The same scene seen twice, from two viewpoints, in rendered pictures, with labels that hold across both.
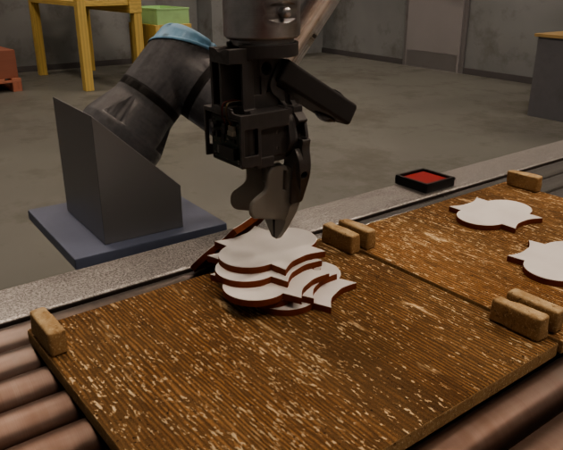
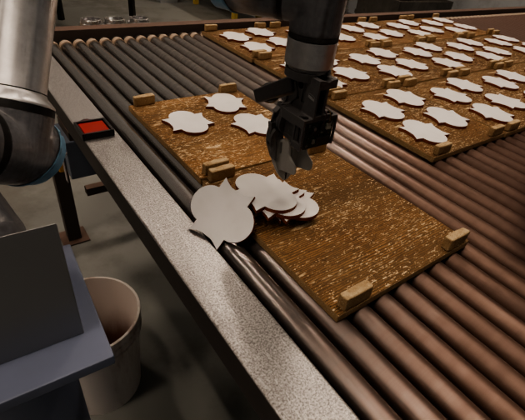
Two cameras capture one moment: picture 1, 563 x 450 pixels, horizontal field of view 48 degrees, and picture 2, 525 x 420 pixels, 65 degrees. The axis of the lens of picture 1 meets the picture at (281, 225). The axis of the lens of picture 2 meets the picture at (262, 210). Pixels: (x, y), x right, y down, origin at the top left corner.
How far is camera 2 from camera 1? 98 cm
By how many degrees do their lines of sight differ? 79
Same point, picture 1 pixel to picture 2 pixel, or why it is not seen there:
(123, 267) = (212, 286)
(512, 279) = not seen: hidden behind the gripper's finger
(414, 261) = (245, 159)
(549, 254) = (249, 124)
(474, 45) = not seen: outside the picture
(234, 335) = (332, 226)
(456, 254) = (238, 146)
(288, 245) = (266, 183)
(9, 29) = not seen: outside the picture
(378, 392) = (369, 192)
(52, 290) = (251, 327)
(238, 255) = (281, 202)
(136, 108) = not seen: outside the picture
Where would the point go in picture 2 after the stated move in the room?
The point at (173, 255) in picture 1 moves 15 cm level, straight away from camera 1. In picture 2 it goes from (194, 257) to (102, 260)
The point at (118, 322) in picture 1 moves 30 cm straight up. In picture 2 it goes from (324, 271) to (372, 94)
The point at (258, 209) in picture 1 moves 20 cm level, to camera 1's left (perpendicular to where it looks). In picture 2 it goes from (309, 163) to (317, 237)
